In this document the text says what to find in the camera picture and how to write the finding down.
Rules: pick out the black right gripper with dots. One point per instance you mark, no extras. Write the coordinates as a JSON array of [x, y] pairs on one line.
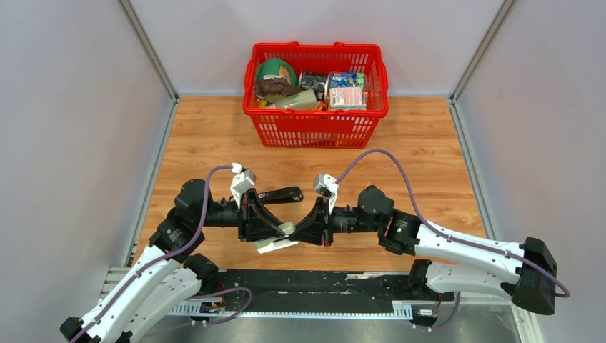
[[311, 231]]

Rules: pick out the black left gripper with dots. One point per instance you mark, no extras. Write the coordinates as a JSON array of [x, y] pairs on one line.
[[256, 228]]

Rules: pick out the grey-green white stapler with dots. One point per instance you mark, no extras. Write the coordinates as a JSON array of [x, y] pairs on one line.
[[273, 244]]

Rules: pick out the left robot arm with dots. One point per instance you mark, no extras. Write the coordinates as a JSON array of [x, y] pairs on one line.
[[169, 271]]

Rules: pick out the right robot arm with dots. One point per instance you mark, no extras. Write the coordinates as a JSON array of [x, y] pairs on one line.
[[447, 261]]

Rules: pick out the black stapler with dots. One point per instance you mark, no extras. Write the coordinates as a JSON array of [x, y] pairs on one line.
[[281, 196]]

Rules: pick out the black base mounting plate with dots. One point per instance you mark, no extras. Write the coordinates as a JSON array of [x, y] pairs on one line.
[[326, 289]]

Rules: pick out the red plastic shopping basket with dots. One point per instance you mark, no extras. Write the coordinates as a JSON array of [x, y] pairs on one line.
[[329, 96]]

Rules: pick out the pale green bottle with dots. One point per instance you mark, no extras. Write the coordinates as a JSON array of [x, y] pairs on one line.
[[304, 100]]

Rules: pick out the brown crumpled bag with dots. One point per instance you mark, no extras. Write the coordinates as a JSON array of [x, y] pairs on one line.
[[275, 87]]

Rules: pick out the dark patterned packet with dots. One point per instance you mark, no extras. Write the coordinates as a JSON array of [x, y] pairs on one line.
[[314, 81]]

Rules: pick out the green snack bag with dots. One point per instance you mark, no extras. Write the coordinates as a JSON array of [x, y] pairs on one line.
[[277, 68]]

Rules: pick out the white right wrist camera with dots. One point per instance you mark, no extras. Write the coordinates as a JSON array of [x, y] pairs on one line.
[[327, 187]]

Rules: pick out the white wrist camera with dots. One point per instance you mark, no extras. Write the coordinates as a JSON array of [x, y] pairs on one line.
[[327, 187], [243, 180]]

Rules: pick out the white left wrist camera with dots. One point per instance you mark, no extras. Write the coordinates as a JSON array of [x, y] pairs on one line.
[[243, 180]]

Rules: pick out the aluminium frame rail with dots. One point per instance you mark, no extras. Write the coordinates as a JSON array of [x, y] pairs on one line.
[[331, 293]]

